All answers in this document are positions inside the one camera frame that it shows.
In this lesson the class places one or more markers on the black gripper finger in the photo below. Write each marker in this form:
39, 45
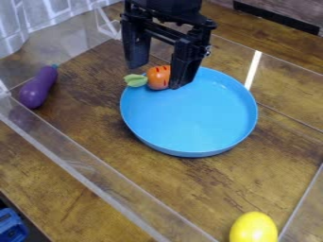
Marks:
135, 47
191, 48

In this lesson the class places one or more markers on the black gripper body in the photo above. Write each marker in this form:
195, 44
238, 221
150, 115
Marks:
182, 12

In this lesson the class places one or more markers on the purple toy eggplant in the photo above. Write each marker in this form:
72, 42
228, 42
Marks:
35, 90

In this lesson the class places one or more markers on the blue round tray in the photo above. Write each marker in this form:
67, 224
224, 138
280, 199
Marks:
196, 121

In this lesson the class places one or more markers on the orange toy carrot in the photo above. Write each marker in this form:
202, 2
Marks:
156, 78

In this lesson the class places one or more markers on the white grid curtain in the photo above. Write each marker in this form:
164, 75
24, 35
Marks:
25, 16

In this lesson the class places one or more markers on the yellow toy lemon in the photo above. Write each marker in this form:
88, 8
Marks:
254, 227

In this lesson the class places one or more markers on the blue plastic object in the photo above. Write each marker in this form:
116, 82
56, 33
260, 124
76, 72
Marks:
13, 230

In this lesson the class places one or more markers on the clear acrylic enclosure wall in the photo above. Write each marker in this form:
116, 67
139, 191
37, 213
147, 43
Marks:
92, 185

